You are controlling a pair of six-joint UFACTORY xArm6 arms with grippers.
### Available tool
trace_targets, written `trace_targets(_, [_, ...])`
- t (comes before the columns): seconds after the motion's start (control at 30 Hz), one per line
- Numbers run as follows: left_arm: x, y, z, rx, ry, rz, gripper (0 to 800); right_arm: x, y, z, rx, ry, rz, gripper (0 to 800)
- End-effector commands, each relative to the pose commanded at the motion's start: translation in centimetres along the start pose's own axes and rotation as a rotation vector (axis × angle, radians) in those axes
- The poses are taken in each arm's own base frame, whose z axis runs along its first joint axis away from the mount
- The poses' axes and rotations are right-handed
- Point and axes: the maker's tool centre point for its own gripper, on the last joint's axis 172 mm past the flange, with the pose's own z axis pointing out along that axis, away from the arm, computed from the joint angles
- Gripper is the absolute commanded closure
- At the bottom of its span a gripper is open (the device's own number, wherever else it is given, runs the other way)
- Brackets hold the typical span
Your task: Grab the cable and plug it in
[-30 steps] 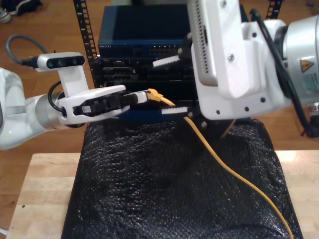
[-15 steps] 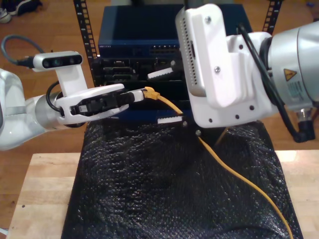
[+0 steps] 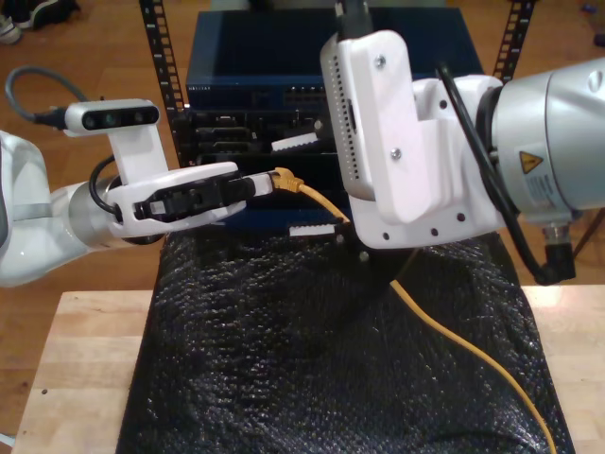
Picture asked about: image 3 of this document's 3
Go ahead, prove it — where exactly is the dark blue shoe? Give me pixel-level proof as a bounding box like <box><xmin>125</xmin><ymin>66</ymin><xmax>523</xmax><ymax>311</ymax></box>
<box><xmin>11</xmin><ymin>0</ymin><xmax>82</xmax><ymax>30</ymax></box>

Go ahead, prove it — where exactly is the yellow network cable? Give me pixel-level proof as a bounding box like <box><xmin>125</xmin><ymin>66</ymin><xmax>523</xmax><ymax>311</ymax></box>
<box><xmin>271</xmin><ymin>166</ymin><xmax>558</xmax><ymax>454</ymax></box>

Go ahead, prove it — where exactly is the blue base board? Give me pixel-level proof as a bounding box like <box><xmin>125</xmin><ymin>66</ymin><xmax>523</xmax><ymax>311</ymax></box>
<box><xmin>221</xmin><ymin>207</ymin><xmax>354</xmax><ymax>234</ymax></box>

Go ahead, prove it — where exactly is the black perforated rack frame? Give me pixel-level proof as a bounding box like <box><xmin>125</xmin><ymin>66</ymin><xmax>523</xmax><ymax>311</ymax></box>
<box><xmin>138</xmin><ymin>0</ymin><xmax>539</xmax><ymax>190</ymax></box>

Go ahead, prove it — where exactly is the black empty rack tray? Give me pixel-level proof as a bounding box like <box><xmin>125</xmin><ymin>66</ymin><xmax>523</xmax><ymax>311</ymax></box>
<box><xmin>196</xmin><ymin>151</ymin><xmax>351</xmax><ymax>214</ymax></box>

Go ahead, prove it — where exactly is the white sneaker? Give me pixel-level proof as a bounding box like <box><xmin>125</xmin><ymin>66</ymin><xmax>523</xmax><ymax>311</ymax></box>
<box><xmin>0</xmin><ymin>13</ymin><xmax>24</xmax><ymax>46</ymax></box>

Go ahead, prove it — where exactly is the black bubble-wrap mat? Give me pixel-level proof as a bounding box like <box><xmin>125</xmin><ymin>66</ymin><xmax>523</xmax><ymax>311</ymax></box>
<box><xmin>115</xmin><ymin>230</ymin><xmax>576</xmax><ymax>454</ymax></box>

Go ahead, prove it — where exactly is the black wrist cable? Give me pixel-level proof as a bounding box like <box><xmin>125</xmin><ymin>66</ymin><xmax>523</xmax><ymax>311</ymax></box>
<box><xmin>433</xmin><ymin>61</ymin><xmax>579</xmax><ymax>286</ymax></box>
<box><xmin>88</xmin><ymin>158</ymin><xmax>125</xmax><ymax>223</ymax></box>

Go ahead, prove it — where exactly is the blue Netgear network switch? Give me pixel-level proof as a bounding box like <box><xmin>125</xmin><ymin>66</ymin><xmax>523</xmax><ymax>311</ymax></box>
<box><xmin>184</xmin><ymin>9</ymin><xmax>486</xmax><ymax>113</ymax></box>

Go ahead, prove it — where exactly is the black Dell server unit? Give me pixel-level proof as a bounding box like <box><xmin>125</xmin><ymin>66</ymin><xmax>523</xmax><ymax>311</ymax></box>
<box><xmin>172</xmin><ymin>109</ymin><xmax>341</xmax><ymax>157</ymax></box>

